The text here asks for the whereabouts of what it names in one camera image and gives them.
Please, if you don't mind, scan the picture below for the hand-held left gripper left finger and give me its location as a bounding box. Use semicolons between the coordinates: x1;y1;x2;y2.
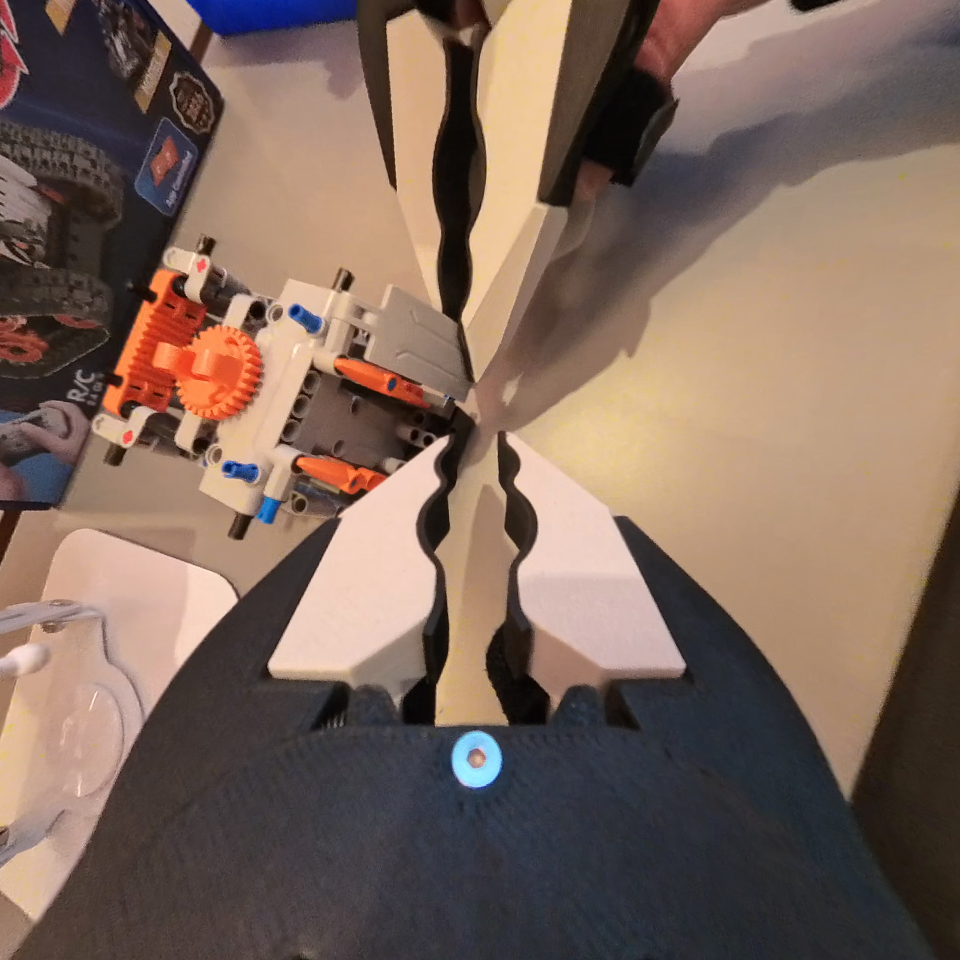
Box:
266;433;455;725

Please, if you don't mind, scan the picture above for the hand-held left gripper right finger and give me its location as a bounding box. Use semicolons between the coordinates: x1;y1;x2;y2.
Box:
496;433;687;725

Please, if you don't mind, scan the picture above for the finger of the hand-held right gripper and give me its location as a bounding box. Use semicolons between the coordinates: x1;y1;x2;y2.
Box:
459;0;580;391
384;11;477;387

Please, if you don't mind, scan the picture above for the grey curved toy brick panel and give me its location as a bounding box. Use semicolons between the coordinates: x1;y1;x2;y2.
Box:
358;283;477;400

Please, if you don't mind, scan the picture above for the grey orange toy brick model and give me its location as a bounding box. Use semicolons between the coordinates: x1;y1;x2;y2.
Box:
90;234;481;543

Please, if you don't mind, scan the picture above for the person's right hand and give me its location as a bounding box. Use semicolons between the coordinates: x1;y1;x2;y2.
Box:
576;0;759;204

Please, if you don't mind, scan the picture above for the blue plastic storage bin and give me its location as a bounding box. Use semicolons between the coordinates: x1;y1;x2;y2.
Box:
187;0;361;36

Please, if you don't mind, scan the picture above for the white metal board stand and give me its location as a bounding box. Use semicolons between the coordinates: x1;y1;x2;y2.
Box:
0;527;243;925

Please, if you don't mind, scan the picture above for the blue toy kit box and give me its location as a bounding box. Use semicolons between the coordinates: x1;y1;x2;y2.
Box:
0;0;226;513

